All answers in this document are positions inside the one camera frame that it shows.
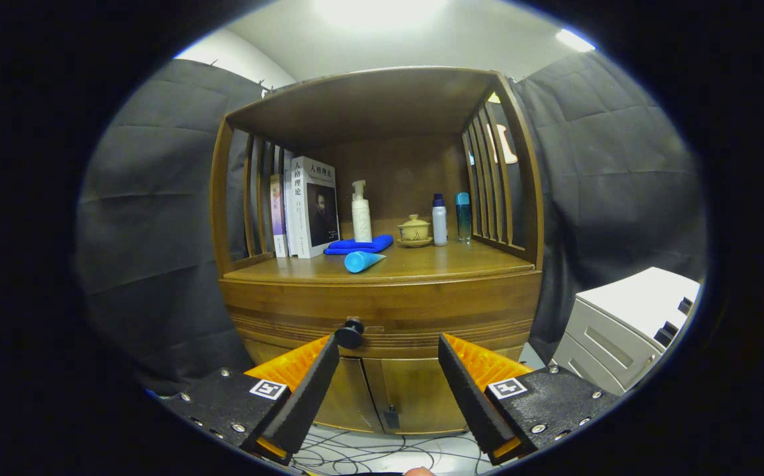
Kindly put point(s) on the wooden cabinet door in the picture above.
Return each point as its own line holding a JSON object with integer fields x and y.
{"x": 421, "y": 390}
{"x": 349, "y": 403}

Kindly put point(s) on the white pump bottle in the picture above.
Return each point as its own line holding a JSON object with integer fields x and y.
{"x": 361, "y": 221}

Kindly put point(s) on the black backdrop cloth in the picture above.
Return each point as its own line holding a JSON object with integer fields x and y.
{"x": 151, "y": 231}

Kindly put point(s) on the wooden cabinet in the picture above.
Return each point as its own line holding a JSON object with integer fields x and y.
{"x": 395, "y": 172}

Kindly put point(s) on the white filing cabinet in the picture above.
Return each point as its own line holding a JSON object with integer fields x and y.
{"x": 633, "y": 294}

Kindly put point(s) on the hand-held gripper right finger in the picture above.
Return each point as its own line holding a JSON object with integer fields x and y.
{"x": 471, "y": 396}

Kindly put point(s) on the ceiling light panel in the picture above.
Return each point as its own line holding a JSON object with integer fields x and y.
{"x": 382, "y": 10}
{"x": 575, "y": 39}

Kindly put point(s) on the yellow saucer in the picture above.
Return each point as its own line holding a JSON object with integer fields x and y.
{"x": 415, "y": 243}

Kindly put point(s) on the wooden countertop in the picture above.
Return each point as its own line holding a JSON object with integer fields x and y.
{"x": 441, "y": 261}

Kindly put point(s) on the wooden drawer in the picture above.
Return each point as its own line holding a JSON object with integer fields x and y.
{"x": 435, "y": 304}

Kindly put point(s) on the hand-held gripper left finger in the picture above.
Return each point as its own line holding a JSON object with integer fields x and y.
{"x": 309, "y": 396}

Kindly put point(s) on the white portrait book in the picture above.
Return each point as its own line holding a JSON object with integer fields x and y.
{"x": 316, "y": 205}

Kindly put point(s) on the white and blue tube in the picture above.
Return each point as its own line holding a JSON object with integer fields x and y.
{"x": 359, "y": 262}

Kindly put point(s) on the black drawer knob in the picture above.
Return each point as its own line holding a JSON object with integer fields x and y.
{"x": 349, "y": 334}

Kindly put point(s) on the purple book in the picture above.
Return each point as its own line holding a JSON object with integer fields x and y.
{"x": 278, "y": 215}

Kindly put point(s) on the white bottle with blue cap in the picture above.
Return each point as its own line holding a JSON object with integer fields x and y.
{"x": 439, "y": 225}

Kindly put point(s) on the yellow lidded teacup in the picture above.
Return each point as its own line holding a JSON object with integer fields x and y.
{"x": 414, "y": 229}

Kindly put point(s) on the teal bottle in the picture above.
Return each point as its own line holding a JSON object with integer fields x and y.
{"x": 463, "y": 218}

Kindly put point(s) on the blue folded cloth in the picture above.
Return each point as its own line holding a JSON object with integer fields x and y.
{"x": 355, "y": 246}

